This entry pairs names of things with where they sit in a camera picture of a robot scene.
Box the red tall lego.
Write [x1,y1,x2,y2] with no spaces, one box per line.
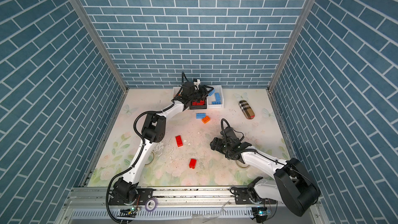
[175,135,183,147]

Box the left white bin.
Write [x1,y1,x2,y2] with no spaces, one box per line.
[173,86,182,101]

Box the black middle bin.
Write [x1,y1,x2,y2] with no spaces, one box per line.
[189,85,208,110]

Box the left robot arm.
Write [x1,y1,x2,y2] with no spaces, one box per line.
[106,79,209,205]

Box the plaid glasses case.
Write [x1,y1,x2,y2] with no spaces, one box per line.
[238,100,255,120]

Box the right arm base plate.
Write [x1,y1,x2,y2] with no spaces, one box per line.
[230,187,277,205]

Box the purple tape roll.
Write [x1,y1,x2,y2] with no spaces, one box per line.
[145,198,158,213]

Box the right white bin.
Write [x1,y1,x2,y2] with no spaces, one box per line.
[207,85,224,109]

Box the left black cable conduit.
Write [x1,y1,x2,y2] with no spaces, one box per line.
[105,71,190,224]

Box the orange lego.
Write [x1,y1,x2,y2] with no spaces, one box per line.
[202,116,210,123]

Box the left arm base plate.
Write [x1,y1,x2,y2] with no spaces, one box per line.
[108,188,153,206]

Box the metal front rail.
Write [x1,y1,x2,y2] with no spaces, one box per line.
[55,185,330,224]

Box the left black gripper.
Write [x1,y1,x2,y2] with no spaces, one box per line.
[188,85,213,102]

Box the white bin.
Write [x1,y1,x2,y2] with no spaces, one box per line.
[173,86,182,101]
[207,85,224,109]

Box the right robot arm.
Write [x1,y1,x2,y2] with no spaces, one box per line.
[210,127,321,217]

